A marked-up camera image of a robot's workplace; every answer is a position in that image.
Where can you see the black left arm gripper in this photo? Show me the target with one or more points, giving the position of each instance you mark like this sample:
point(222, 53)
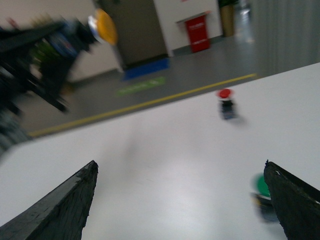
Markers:
point(38, 60)

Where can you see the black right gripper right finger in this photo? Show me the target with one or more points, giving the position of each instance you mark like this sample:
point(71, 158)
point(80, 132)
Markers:
point(296, 203)

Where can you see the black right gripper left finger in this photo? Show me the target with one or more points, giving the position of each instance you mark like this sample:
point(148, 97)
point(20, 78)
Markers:
point(61, 214)

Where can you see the yellow push button switch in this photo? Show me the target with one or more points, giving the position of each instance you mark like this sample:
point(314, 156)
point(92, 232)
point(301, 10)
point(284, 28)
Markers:
point(102, 27)

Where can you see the grey door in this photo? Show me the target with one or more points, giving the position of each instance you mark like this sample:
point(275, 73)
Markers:
point(140, 37)

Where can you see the green floor sign sticker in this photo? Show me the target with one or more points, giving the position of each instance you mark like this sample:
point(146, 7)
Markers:
point(141, 86)

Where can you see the blue floor mat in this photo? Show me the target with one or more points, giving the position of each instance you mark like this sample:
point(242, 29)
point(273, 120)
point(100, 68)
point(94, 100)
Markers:
point(146, 69)

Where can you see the red fire extinguisher box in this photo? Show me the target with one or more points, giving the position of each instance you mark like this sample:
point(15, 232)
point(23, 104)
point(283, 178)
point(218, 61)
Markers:
point(196, 27)

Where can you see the right grey curtain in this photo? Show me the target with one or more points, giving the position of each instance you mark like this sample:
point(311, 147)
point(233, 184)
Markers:
point(287, 34)

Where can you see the right potted plant gold pot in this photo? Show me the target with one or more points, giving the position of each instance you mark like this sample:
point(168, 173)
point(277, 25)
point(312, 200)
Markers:
point(227, 16)

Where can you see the green push button switch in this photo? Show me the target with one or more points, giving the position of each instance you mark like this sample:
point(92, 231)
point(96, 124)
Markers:
point(262, 201)

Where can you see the red push button switch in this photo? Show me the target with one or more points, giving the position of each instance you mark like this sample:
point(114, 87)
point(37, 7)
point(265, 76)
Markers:
point(227, 106)

